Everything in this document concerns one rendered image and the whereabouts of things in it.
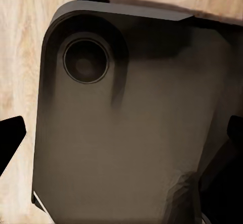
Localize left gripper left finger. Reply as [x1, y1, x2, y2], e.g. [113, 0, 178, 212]
[0, 116, 26, 176]

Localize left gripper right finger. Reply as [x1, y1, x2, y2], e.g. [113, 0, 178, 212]
[227, 115, 243, 156]

